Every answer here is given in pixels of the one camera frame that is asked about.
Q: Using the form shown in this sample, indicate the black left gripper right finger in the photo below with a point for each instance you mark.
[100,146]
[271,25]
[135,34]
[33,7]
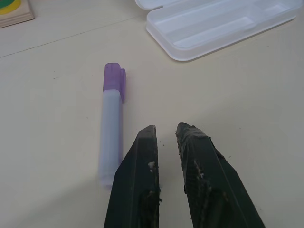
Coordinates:
[213,190]

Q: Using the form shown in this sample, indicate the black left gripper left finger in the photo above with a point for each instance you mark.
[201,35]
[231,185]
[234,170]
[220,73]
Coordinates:
[133,185]

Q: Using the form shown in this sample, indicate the translucent white plastic pencil case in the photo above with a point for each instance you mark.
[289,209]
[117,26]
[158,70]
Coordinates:
[213,26]

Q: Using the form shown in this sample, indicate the purple highlighter marker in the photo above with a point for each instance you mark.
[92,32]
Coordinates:
[111,123]

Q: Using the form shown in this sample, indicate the wooden toy board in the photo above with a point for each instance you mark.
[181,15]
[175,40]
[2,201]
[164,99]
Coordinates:
[14,12]

